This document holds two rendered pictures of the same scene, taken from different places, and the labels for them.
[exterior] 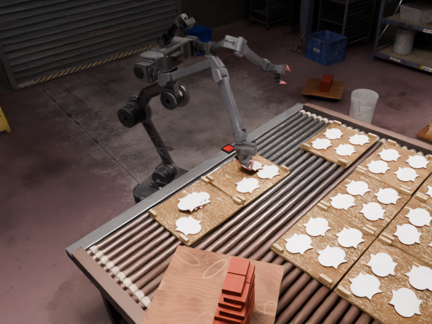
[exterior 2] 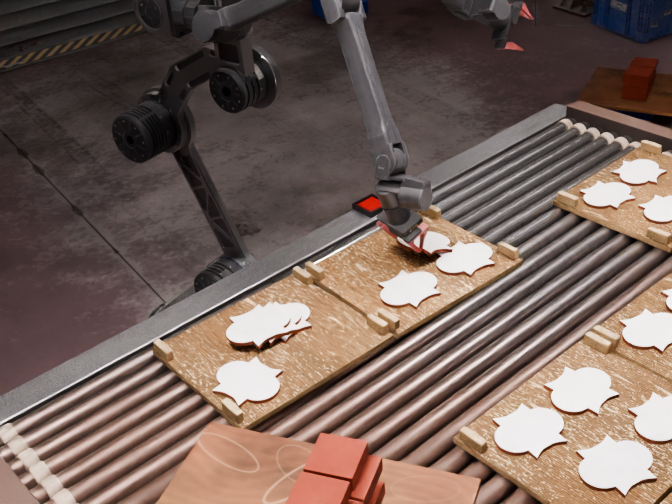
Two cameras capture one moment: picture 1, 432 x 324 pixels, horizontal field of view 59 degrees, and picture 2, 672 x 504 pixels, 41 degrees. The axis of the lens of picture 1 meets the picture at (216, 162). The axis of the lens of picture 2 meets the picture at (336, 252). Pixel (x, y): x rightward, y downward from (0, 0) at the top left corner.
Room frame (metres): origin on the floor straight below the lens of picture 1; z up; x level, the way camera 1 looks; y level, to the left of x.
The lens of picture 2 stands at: (0.04, -0.14, 2.18)
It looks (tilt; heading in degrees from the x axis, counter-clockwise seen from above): 33 degrees down; 4
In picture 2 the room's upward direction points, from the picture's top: 5 degrees counter-clockwise
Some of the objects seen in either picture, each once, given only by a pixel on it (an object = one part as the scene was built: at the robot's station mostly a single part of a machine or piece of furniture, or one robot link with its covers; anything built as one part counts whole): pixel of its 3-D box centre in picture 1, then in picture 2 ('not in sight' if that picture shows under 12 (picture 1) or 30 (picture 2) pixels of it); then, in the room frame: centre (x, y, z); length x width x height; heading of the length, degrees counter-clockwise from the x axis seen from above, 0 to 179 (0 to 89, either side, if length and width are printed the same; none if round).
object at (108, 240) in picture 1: (219, 168); (344, 249); (2.00, -0.02, 0.90); 1.95 x 0.05 x 0.05; 133
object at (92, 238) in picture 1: (211, 165); (326, 244); (2.05, 0.03, 0.89); 2.08 x 0.09 x 0.06; 133
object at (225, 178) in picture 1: (247, 175); (411, 267); (1.86, -0.19, 0.93); 0.41 x 0.35 x 0.02; 130
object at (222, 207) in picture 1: (195, 209); (272, 344); (1.59, 0.13, 0.93); 0.41 x 0.35 x 0.02; 132
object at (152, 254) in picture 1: (248, 184); (413, 287); (1.82, -0.19, 0.90); 1.95 x 0.05 x 0.05; 133
